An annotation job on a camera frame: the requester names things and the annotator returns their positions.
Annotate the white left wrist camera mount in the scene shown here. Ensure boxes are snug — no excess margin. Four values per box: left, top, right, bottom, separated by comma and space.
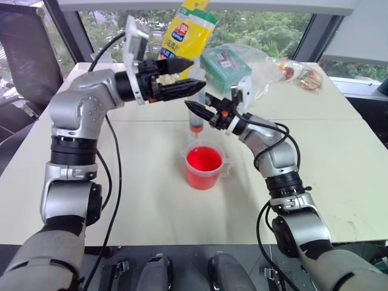
122, 15, 151, 105

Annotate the colourful snack packet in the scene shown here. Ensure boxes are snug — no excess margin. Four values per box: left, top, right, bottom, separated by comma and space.
278, 58, 324, 92

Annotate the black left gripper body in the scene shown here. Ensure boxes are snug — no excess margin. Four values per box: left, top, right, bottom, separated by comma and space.
135, 59, 162, 103

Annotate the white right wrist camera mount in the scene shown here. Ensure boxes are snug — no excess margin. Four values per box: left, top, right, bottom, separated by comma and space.
230, 76, 253, 107

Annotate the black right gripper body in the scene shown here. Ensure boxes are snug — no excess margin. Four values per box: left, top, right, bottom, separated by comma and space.
208, 96, 241, 132

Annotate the black office chair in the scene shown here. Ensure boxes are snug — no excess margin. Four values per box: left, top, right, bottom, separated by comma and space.
0, 5, 65, 144

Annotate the yellow plastic bag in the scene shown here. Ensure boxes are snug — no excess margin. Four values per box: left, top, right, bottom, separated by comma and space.
158, 0, 219, 83

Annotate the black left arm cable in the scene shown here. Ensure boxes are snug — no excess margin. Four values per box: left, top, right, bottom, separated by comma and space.
81, 31, 127, 291

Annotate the black strap buckle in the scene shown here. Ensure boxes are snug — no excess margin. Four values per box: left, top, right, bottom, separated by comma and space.
112, 259, 132, 274
261, 266, 280, 280

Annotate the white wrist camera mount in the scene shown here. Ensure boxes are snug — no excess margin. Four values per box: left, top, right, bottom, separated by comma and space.
230, 76, 253, 107
122, 15, 151, 105

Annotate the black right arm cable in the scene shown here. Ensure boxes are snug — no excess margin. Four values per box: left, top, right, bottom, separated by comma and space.
239, 112, 307, 291

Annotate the clear plastic syringe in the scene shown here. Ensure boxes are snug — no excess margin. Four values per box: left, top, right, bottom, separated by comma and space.
187, 89, 207, 141

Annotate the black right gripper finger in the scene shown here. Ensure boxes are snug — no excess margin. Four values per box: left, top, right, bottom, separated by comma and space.
204, 93, 224, 107
185, 101, 217, 125

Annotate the clear measuring cup red liquid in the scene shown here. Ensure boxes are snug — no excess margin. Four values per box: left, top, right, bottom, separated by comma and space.
180, 138, 233, 191

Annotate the green box in plastic bag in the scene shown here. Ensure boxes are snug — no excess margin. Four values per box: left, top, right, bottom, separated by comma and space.
193, 43, 304, 107

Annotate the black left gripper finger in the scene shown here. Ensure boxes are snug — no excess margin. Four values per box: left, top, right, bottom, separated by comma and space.
157, 79, 207, 102
156, 57, 195, 75

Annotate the dark rounded robot leg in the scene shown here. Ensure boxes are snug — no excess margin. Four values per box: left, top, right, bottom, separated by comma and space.
141, 252, 174, 291
207, 250, 257, 291

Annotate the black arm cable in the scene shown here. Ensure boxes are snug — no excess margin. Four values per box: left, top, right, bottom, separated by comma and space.
239, 112, 307, 291
81, 31, 127, 291

